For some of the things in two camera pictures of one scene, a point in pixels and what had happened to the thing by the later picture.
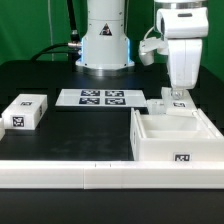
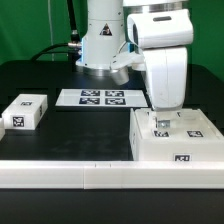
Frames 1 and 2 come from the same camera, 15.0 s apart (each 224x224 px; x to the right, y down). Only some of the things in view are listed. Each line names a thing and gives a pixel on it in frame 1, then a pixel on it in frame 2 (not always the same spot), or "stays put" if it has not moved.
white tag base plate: x=101 y=97 stays put
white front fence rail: x=112 y=174 stays put
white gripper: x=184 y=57 → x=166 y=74
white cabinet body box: x=175 y=137 stays put
